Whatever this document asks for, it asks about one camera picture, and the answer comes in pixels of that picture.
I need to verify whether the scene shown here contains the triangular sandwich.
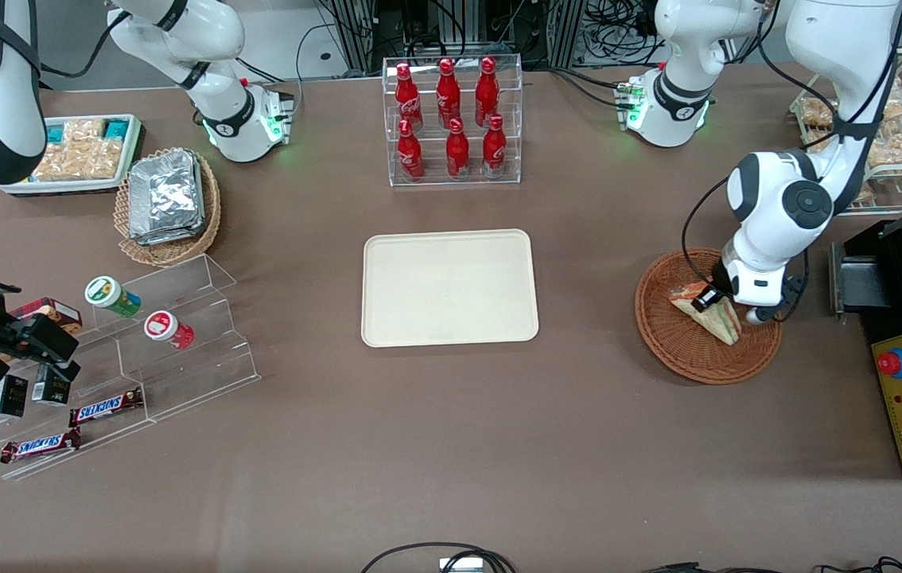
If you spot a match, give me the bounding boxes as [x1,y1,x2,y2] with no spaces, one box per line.
[669,282,742,347]

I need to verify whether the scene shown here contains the round brown wicker basket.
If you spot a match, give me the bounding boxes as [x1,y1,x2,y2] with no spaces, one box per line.
[634,248,783,386]

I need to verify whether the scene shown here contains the white rectangular snack tray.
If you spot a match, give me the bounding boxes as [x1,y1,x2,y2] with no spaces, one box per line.
[0,114,146,197]

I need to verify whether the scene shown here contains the light oval wicker basket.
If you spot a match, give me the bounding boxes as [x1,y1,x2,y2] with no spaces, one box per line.
[114,148,223,267]

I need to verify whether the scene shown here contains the beige plastic tray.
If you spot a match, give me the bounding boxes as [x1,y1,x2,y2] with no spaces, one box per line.
[361,228,540,349]

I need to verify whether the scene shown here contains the small black box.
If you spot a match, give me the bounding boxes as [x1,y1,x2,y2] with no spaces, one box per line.
[31,368,72,407]
[0,374,29,419]

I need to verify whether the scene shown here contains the red brown carton box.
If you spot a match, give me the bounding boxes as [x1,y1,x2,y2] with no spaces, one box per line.
[10,297,84,335]

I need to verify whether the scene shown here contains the brown snickers bar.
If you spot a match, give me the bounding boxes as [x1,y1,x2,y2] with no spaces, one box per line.
[69,388,145,427]
[0,428,83,464]

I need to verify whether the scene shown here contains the green lidded snack cup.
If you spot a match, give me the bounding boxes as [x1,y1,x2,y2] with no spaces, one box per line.
[84,275,142,318]

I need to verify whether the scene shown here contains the red lidded snack cup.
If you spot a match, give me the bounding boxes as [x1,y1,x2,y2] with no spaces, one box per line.
[143,310,196,350]

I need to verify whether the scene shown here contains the clear acrylic stepped display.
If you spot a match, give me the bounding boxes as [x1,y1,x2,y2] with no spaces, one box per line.
[0,253,262,481]

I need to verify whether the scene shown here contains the clear fried snack bags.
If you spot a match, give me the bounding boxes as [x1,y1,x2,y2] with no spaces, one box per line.
[31,118,126,182]

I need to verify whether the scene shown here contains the silver foil packet stack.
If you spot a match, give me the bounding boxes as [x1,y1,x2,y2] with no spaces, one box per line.
[128,149,207,247]

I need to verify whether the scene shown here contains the red cola bottle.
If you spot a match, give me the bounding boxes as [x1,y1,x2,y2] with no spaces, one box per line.
[475,57,500,127]
[483,114,507,176]
[397,119,425,180]
[446,118,470,177]
[437,57,461,128]
[395,64,424,132]

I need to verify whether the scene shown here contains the clear acrylic bottle rack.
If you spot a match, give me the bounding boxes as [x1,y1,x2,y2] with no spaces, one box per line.
[383,53,523,188]

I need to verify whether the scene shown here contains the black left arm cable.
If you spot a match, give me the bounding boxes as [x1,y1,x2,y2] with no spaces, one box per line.
[681,0,902,323]

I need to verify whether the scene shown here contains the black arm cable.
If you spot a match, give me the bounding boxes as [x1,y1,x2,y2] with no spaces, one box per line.
[36,12,130,80]
[681,0,902,323]

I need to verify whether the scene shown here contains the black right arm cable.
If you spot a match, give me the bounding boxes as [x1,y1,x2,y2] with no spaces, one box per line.
[36,12,130,80]

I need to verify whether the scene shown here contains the black cable bundle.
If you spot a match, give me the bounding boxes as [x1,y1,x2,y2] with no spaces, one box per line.
[578,0,663,68]

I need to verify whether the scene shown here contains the black looped cable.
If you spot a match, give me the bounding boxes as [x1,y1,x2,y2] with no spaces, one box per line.
[361,542,517,573]

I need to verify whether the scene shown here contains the aluminium frame rack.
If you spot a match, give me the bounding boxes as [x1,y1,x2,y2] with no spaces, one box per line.
[324,0,589,72]

